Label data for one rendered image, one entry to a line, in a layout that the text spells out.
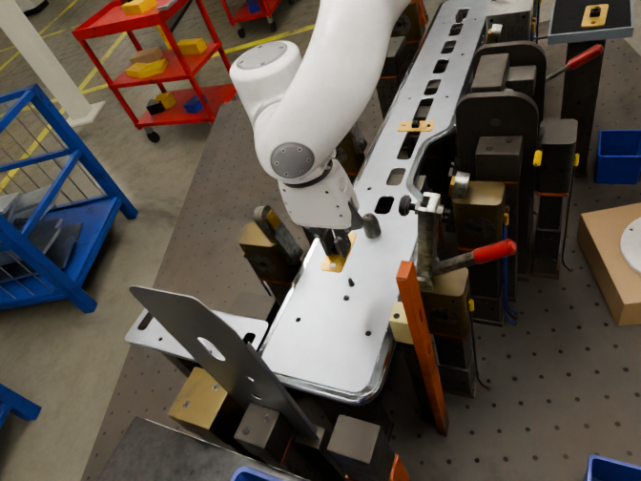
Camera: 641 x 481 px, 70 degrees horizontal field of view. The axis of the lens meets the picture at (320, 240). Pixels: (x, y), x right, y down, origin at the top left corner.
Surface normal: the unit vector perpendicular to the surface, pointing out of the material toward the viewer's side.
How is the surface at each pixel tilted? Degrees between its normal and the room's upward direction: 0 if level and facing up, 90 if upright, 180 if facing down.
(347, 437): 0
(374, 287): 0
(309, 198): 91
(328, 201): 89
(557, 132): 0
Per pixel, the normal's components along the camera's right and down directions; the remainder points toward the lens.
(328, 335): -0.29, -0.66
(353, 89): 0.51, 0.26
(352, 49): 0.50, 0.02
